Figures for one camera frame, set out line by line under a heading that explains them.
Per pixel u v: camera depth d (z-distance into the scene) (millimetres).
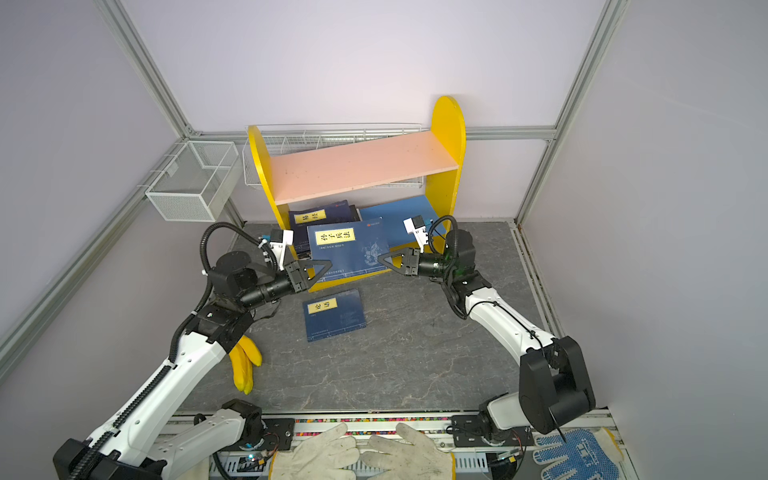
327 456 708
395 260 693
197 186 992
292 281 589
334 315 938
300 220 884
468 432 735
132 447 389
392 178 764
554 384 427
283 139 913
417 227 689
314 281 640
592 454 707
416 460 704
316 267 662
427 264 667
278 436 733
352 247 695
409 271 651
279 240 622
